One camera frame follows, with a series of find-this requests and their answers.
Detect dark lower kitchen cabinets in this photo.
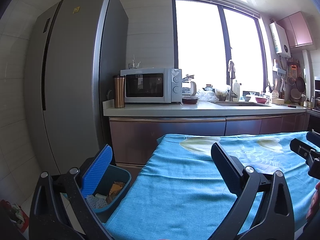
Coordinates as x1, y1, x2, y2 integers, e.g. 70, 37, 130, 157
109, 113, 309, 172

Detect white water heater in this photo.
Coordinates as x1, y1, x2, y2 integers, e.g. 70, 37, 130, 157
269, 22, 291, 59

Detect white microwave oven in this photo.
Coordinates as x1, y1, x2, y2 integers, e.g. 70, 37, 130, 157
120, 68, 182, 103

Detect kitchen faucet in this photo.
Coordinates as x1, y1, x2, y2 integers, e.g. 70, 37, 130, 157
228, 60, 235, 101

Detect clear plastic bag on counter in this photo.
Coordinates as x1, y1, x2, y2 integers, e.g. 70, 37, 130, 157
197, 90, 219, 103

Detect dark red food container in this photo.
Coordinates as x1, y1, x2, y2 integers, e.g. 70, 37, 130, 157
182, 96, 198, 105

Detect red bowl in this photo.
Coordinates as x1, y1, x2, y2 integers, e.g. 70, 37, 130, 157
255, 97, 267, 104

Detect teal trash bin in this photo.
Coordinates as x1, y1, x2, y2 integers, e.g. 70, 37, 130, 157
84, 165, 131, 216

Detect hanging frying pan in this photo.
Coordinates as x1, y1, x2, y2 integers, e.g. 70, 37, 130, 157
296, 76, 306, 93

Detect white soap bottle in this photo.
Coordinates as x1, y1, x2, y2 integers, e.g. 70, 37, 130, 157
233, 81, 240, 102

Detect glass electric kettle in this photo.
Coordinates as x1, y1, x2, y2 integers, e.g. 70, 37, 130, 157
182, 74, 197, 96

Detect pink wall cabinet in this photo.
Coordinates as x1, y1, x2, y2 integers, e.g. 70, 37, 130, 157
277, 11, 313, 48

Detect white foam fruit net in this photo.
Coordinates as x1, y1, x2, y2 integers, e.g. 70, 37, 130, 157
86, 195, 108, 209

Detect copper thermos tumbler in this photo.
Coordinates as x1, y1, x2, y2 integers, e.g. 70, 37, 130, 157
113, 75, 125, 108

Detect blue floral tablecloth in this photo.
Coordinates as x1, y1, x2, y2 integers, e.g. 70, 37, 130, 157
104, 132, 317, 239

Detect grey refrigerator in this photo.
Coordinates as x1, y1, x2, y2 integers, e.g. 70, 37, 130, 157
24, 0, 128, 175

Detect gold snack wrapper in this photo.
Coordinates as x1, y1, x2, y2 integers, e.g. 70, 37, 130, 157
108, 181, 125, 197

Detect large kitchen window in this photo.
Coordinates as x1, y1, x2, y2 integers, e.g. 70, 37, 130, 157
172, 0, 268, 93

